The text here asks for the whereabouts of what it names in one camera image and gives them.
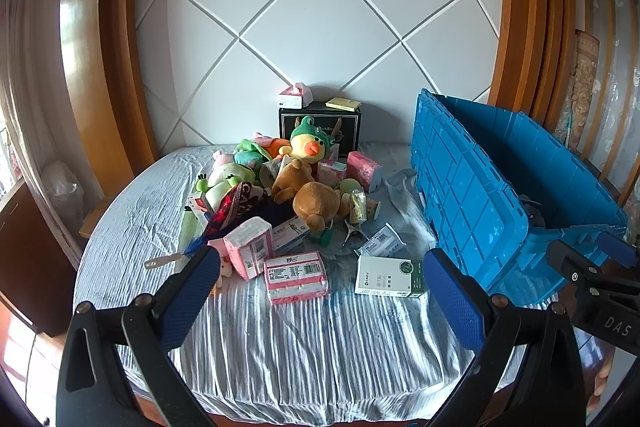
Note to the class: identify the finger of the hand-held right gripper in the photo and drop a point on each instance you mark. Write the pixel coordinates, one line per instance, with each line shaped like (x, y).
(617, 247)
(562, 257)

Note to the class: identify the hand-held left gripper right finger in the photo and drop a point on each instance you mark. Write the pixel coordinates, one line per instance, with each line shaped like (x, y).
(452, 302)

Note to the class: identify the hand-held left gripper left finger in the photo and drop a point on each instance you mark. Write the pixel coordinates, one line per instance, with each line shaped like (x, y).
(192, 297)

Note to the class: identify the white bear plush orange cloth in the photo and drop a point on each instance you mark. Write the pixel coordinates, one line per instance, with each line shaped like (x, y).
(222, 264)

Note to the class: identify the blue plastic storage crate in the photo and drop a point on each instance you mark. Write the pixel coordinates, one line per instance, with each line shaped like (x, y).
(475, 187)

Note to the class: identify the blue white medicine box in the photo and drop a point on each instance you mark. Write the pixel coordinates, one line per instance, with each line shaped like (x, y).
(292, 234)

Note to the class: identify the person's right hand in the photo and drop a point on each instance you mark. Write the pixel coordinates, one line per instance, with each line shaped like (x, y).
(600, 382)

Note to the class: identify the metal spoon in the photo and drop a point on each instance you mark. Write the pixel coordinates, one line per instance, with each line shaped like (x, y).
(160, 262)

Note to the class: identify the light green box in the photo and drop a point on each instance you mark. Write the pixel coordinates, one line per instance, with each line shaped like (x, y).
(190, 232)

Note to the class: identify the white box green corner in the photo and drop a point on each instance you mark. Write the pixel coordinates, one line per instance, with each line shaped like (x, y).
(385, 277)

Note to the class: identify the pink wrapped packet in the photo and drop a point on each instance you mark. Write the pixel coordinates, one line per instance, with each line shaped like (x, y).
(247, 249)

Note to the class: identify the small red white box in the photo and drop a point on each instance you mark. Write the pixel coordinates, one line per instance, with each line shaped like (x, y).
(200, 207)

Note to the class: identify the blue white sachet packet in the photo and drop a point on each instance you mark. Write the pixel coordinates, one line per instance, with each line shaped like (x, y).
(380, 242)

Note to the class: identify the dark patterned pouch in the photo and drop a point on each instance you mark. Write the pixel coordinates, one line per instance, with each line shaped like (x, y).
(235, 202)

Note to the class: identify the pink labelled box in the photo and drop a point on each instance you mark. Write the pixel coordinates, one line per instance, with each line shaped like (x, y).
(295, 277)

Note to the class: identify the green frog plush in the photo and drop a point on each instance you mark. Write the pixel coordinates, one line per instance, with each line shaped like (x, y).
(225, 182)

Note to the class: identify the floral curtain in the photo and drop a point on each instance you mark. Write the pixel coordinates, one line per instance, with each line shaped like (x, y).
(615, 107)

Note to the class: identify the small green plush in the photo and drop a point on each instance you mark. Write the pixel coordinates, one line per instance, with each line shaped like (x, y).
(327, 237)

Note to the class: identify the pink pig plush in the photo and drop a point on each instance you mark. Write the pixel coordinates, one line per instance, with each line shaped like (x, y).
(220, 157)

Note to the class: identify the teal plush toy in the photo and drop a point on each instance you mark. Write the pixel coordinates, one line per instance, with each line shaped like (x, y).
(247, 154)

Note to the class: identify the brown bear plush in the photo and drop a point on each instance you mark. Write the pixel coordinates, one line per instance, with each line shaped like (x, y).
(312, 202)

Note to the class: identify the round green plush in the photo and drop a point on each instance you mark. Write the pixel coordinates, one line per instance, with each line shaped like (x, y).
(348, 187)

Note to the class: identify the pink floral tissue pack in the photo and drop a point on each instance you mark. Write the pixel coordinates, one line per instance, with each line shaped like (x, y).
(364, 169)

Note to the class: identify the clear plastic bag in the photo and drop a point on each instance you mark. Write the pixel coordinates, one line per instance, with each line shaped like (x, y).
(62, 192)

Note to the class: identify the dark wooden cabinet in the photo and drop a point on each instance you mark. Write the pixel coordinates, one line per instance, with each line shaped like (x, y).
(30, 257)

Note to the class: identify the orange plush toy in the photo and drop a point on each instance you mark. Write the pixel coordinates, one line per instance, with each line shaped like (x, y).
(275, 148)

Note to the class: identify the small pink plush toy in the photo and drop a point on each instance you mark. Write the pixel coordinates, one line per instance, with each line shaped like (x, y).
(260, 137)

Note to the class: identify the pink white pad packet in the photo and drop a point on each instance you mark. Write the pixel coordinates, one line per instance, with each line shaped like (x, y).
(331, 171)

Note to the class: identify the yellow duck plush green hood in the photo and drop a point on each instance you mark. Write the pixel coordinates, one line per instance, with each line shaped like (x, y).
(310, 147)

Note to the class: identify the black gift box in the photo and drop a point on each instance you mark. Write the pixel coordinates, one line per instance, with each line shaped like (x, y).
(350, 132)

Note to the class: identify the pink tissue box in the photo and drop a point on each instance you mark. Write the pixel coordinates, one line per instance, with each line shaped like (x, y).
(292, 96)

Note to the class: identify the white curtain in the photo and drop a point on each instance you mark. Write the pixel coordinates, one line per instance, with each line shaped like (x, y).
(25, 82)

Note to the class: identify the white padded headboard panel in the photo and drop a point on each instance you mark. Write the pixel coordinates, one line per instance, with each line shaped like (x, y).
(320, 7)

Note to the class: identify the patterned wall hanging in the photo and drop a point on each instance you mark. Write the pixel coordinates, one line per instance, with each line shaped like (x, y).
(586, 82)

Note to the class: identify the wooden headboard post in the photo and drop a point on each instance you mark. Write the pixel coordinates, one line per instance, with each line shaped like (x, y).
(520, 7)
(90, 57)

